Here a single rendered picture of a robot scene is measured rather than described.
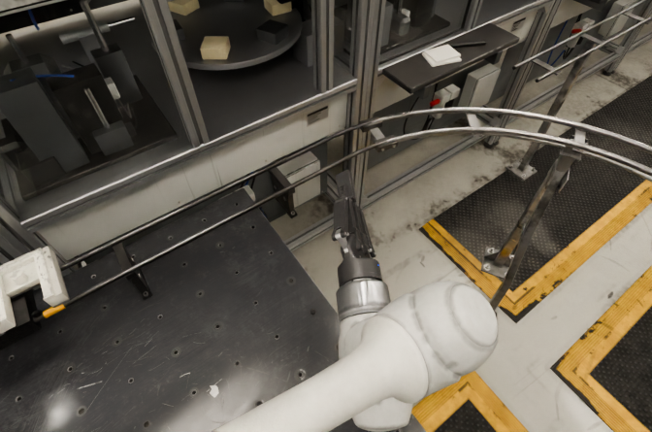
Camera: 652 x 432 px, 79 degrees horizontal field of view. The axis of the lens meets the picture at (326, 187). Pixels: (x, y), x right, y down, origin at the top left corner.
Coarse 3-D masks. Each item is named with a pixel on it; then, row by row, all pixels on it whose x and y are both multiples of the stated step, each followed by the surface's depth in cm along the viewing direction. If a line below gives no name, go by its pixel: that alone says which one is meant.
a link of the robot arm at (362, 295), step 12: (348, 288) 64; (360, 288) 63; (372, 288) 63; (384, 288) 64; (348, 300) 63; (360, 300) 62; (372, 300) 62; (384, 300) 63; (348, 312) 62; (360, 312) 61; (372, 312) 61
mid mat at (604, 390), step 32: (640, 288) 177; (608, 320) 168; (640, 320) 167; (576, 352) 159; (608, 352) 159; (640, 352) 159; (576, 384) 151; (608, 384) 151; (640, 384) 151; (608, 416) 145; (640, 416) 144
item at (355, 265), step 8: (352, 240) 69; (352, 248) 68; (344, 256) 68; (352, 256) 67; (360, 256) 69; (368, 256) 72; (344, 264) 67; (352, 264) 66; (360, 264) 66; (368, 264) 66; (376, 264) 67; (344, 272) 66; (352, 272) 65; (360, 272) 65; (368, 272) 65; (376, 272) 66; (344, 280) 66; (352, 280) 65
